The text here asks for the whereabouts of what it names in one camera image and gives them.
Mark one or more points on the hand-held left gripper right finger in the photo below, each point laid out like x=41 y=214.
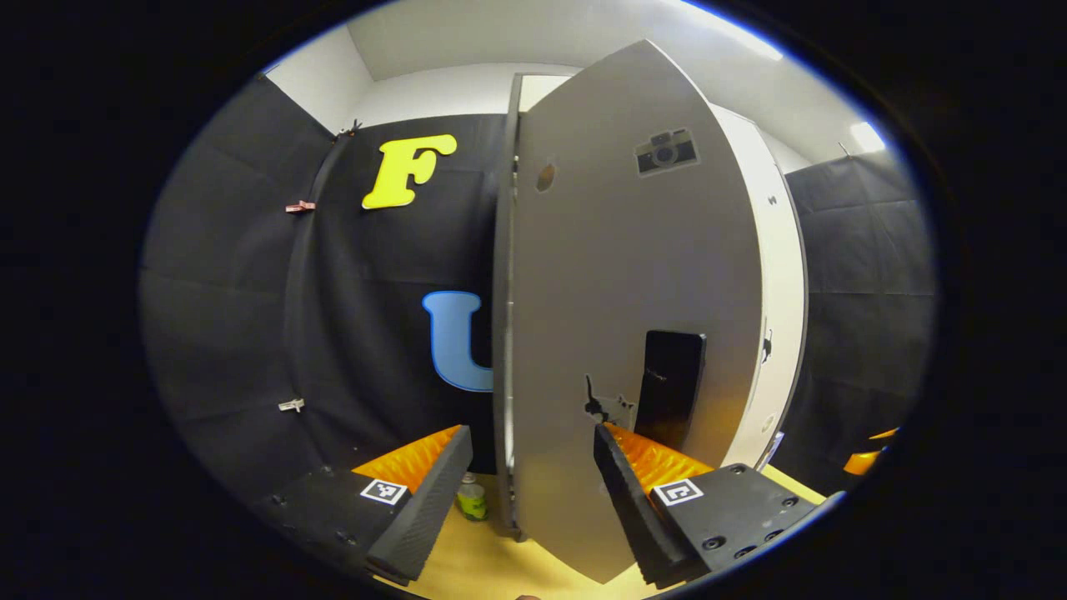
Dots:
x=629 y=500

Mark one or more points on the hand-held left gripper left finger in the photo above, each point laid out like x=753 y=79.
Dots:
x=433 y=500

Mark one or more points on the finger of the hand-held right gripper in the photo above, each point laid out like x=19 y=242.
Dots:
x=863 y=462
x=885 y=433

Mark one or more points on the white shoe cabinet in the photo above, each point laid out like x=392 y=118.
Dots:
x=502 y=333

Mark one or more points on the white cabinet door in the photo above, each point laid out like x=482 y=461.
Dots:
x=775 y=250
x=600 y=275

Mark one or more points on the green bottle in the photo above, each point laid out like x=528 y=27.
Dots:
x=472 y=500

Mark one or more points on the silver clip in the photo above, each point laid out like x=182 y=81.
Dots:
x=292 y=406

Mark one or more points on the small ceiling light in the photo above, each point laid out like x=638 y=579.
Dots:
x=867 y=136

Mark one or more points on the red clip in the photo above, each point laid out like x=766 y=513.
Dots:
x=300 y=207

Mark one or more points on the black clip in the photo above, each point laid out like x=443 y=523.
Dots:
x=350 y=129

